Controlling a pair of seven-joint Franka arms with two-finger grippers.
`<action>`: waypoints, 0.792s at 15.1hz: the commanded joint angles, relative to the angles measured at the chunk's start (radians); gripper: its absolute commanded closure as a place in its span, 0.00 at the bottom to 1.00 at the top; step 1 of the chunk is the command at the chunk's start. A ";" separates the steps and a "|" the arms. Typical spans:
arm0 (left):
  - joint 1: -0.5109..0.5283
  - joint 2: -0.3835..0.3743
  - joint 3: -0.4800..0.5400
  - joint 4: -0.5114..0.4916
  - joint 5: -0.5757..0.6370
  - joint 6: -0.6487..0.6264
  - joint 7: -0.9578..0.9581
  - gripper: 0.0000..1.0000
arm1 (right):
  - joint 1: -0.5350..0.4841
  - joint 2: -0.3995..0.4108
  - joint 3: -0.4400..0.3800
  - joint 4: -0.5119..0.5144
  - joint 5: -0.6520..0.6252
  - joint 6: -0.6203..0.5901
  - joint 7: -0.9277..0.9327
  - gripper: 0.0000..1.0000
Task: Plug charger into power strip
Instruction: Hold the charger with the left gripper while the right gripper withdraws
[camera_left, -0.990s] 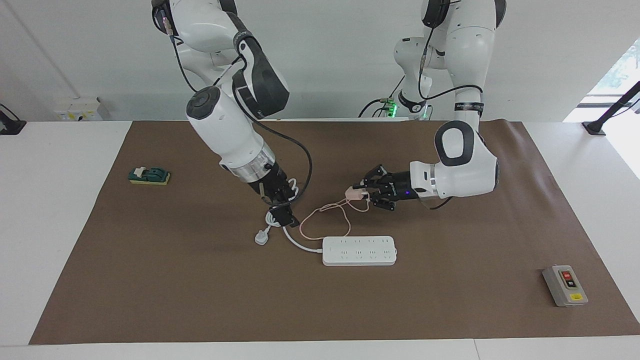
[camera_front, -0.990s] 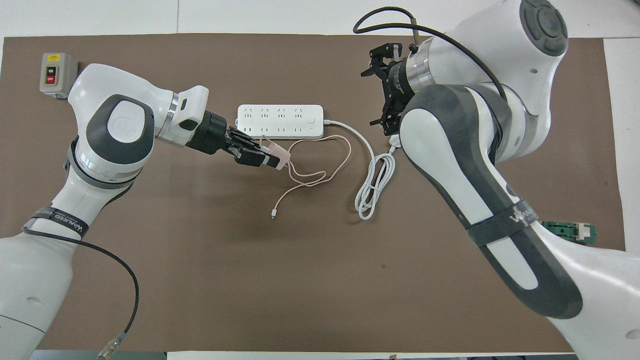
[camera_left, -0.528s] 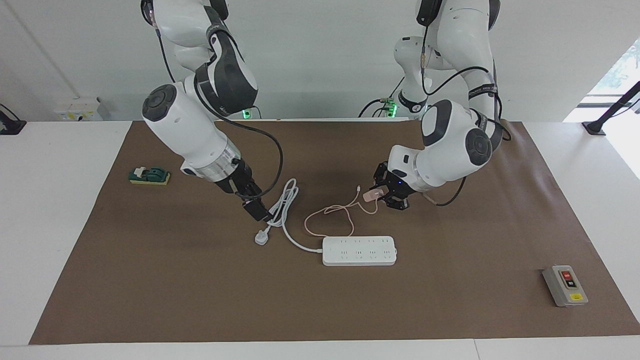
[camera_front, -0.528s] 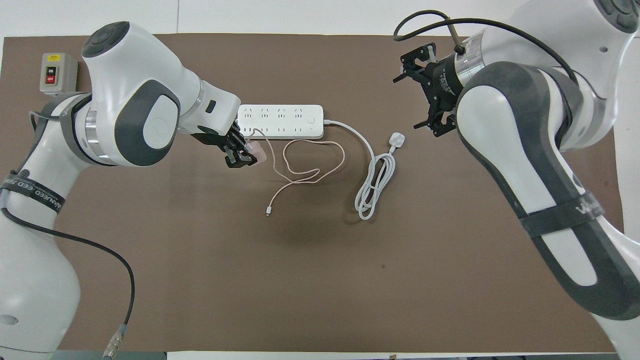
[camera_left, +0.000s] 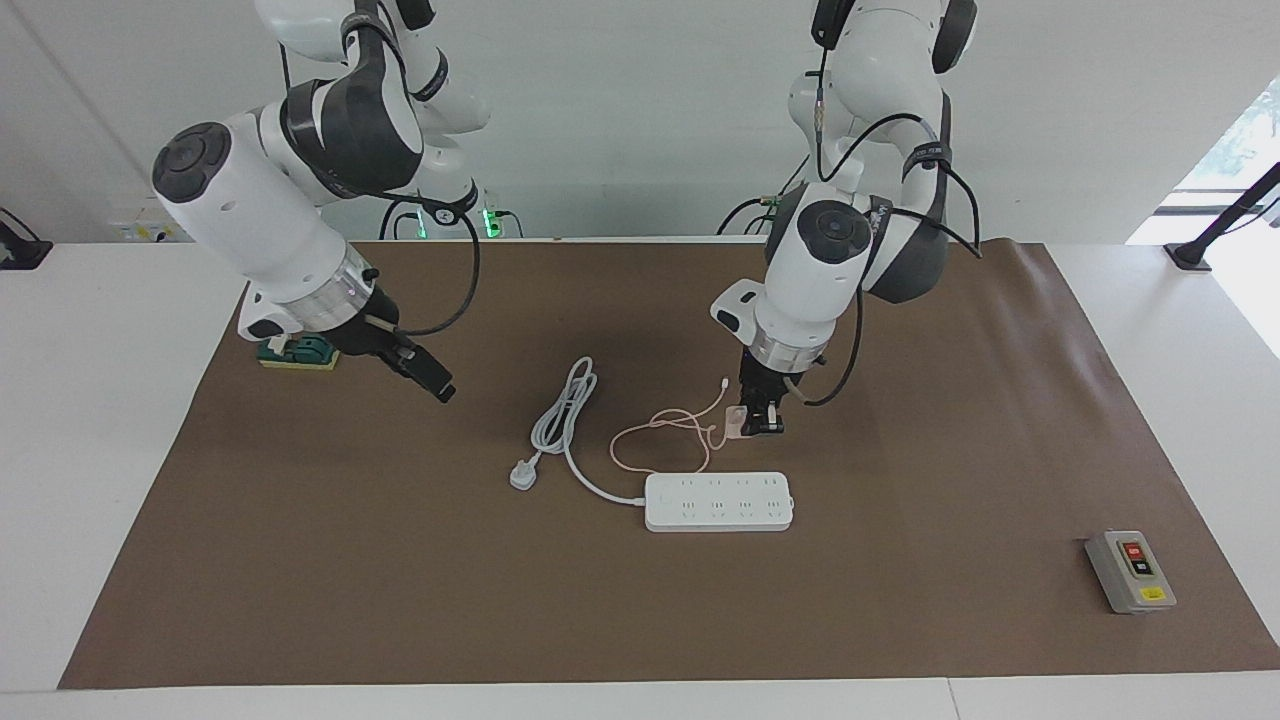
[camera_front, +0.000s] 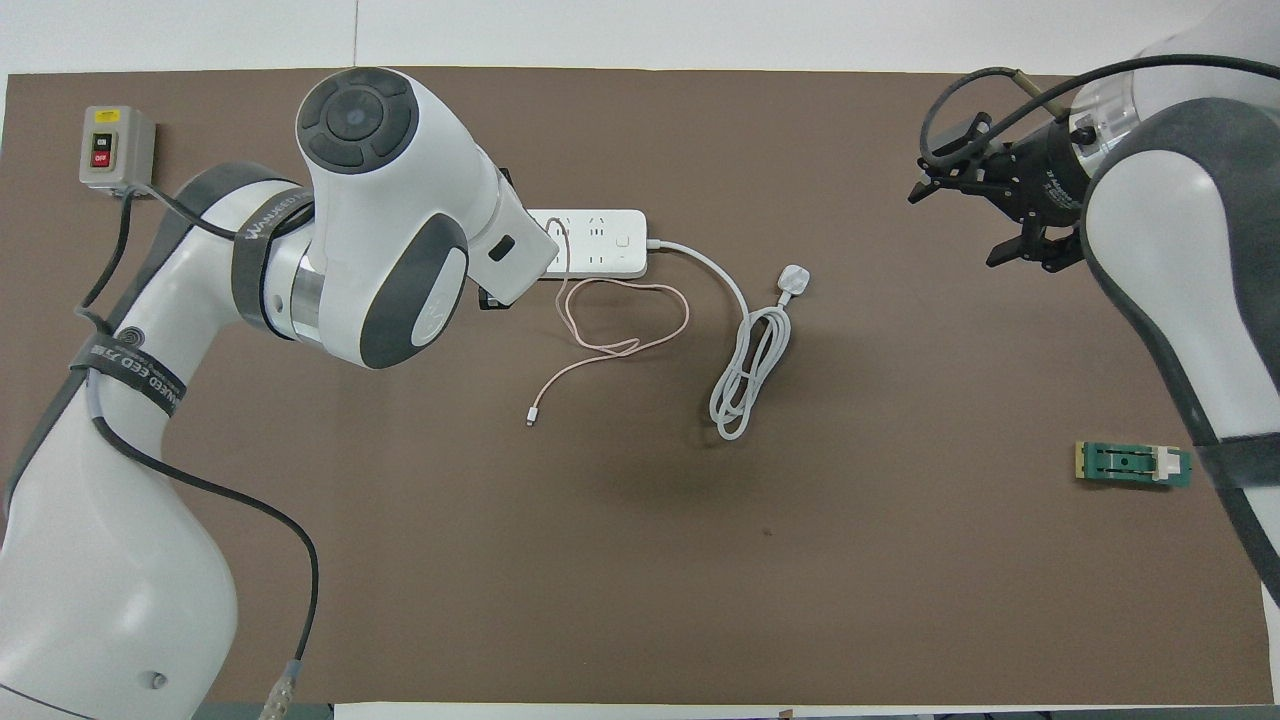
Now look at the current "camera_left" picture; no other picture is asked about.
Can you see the white wall socket box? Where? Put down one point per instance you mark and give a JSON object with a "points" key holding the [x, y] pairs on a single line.
{"points": [[150, 233]]}

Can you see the brown table mat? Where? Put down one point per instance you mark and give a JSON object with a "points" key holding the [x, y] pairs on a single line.
{"points": [[900, 600]]}

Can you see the black clamp mount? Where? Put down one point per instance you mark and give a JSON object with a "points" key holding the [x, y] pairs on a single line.
{"points": [[20, 252]]}

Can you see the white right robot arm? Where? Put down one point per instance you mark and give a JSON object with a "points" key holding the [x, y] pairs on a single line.
{"points": [[250, 210]]}

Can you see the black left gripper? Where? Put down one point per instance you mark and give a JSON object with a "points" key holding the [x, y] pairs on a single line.
{"points": [[765, 383]]}

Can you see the black angled stand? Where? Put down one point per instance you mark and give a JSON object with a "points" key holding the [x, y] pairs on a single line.
{"points": [[1190, 255]]}

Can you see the white power strip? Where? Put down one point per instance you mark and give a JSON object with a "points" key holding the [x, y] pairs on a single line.
{"points": [[720, 503]]}

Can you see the pink charger adapter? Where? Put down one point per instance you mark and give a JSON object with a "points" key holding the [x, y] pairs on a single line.
{"points": [[734, 422]]}

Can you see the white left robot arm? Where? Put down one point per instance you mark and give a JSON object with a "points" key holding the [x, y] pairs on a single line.
{"points": [[820, 270]]}

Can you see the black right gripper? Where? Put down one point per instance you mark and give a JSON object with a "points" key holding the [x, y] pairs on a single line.
{"points": [[370, 330]]}

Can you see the green knife switch yellow base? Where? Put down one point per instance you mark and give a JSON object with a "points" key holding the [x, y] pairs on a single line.
{"points": [[300, 355]]}

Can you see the grey push button box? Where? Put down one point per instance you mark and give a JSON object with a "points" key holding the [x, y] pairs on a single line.
{"points": [[1130, 575]]}

